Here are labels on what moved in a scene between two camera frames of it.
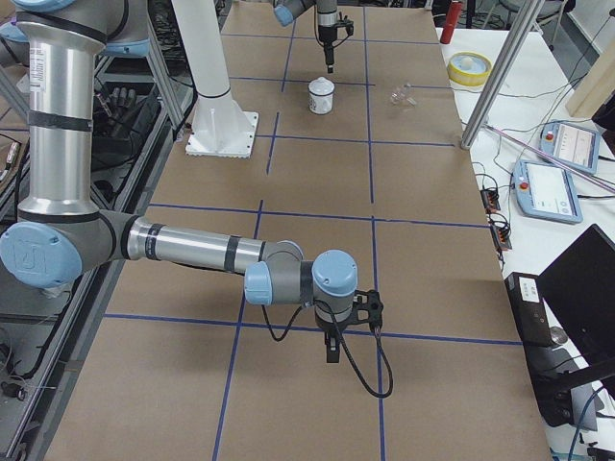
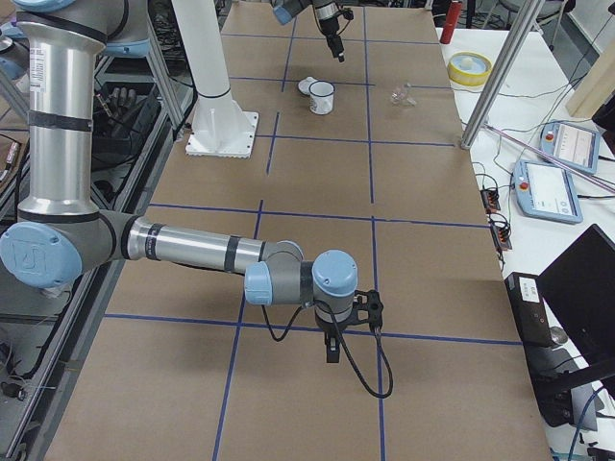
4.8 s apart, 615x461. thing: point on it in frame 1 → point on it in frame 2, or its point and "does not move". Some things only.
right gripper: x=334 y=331 does not move
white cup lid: x=321 y=86 → x=304 y=84
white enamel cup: x=321 y=104 does not move
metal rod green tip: x=554 y=155 does not move
